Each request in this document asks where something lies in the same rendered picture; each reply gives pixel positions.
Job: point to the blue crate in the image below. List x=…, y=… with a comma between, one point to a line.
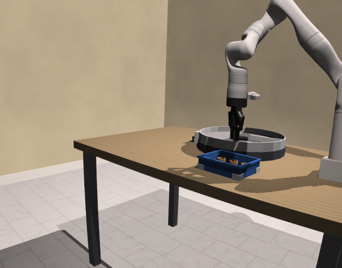
x=209, y=162

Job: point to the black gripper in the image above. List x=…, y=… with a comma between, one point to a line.
x=235, y=116

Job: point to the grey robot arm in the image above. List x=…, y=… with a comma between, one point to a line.
x=310, y=39

